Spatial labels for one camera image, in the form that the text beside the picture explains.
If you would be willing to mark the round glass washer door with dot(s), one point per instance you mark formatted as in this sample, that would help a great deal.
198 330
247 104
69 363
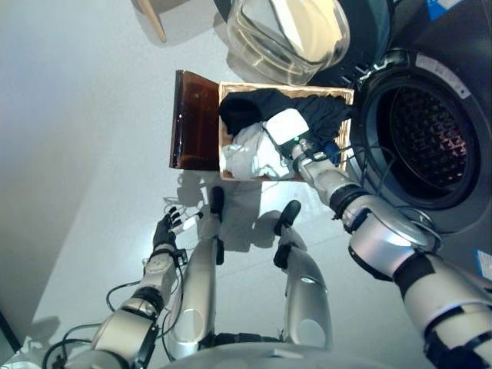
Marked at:
288 46

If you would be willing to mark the grey robot torso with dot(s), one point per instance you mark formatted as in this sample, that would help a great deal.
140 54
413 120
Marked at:
269 357

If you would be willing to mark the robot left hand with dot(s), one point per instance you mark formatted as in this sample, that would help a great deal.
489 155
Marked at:
163 234

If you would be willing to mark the dark blue garment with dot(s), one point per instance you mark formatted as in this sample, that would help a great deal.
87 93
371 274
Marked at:
331 149

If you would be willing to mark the grey board with black edge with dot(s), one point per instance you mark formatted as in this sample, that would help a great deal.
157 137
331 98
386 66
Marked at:
9 330

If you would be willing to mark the black garment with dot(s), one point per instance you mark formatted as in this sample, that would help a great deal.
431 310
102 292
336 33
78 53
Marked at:
326 115
246 107

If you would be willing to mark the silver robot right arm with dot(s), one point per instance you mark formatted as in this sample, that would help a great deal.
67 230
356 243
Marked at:
384 238

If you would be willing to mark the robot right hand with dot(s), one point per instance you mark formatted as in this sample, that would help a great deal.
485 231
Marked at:
288 127

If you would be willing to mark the grey front-load washing machine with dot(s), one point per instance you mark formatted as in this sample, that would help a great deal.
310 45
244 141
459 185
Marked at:
480 153

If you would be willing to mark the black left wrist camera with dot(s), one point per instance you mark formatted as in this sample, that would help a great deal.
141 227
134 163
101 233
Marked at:
181 256

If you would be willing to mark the white chair with wooden legs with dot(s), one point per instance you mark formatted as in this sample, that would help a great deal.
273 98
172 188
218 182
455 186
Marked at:
153 19

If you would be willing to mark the rectangular wicker laundry basket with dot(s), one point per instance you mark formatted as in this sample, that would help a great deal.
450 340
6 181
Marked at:
342 96

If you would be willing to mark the white garment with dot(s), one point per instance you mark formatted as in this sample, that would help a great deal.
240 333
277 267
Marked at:
246 153

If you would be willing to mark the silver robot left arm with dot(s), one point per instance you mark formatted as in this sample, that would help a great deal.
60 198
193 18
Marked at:
153 273

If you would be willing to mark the silver robot right leg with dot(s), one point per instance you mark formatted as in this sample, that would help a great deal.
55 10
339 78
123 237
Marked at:
303 276

